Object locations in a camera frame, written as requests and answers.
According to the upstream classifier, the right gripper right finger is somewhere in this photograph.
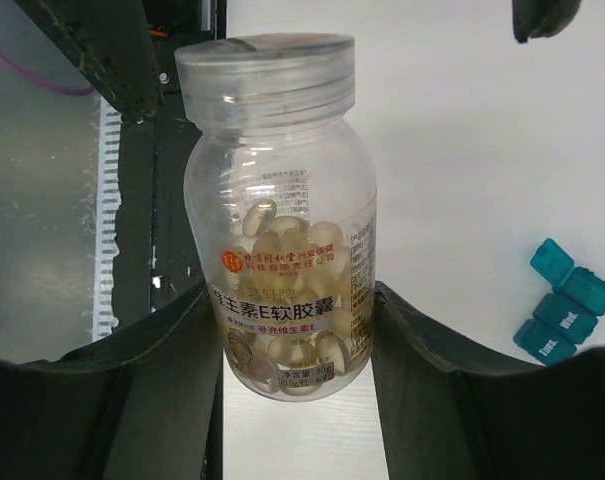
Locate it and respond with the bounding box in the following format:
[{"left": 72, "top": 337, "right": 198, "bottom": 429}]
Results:
[{"left": 372, "top": 283, "right": 605, "bottom": 479}]

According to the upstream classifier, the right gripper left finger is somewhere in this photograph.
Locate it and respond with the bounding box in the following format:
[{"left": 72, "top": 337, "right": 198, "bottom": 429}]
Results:
[{"left": 0, "top": 284, "right": 222, "bottom": 479}]

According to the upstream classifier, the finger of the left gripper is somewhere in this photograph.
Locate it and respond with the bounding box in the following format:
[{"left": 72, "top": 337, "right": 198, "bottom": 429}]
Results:
[
  {"left": 16, "top": 0, "right": 162, "bottom": 118},
  {"left": 511, "top": 0, "right": 582, "bottom": 43}
]

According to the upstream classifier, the teal pill organizer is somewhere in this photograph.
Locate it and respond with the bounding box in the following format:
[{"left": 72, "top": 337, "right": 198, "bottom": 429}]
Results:
[{"left": 513, "top": 238, "right": 605, "bottom": 366}]

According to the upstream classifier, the clear pill bottle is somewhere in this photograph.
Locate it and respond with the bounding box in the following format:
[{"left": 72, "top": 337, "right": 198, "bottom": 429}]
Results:
[{"left": 175, "top": 33, "right": 377, "bottom": 402}]

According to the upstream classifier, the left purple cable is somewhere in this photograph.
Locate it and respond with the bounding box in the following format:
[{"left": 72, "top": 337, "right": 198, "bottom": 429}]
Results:
[{"left": 0, "top": 27, "right": 95, "bottom": 97}]

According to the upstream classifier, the white slotted cable duct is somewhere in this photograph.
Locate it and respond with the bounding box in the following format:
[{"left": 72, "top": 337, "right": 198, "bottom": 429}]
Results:
[{"left": 91, "top": 98, "right": 121, "bottom": 342}]

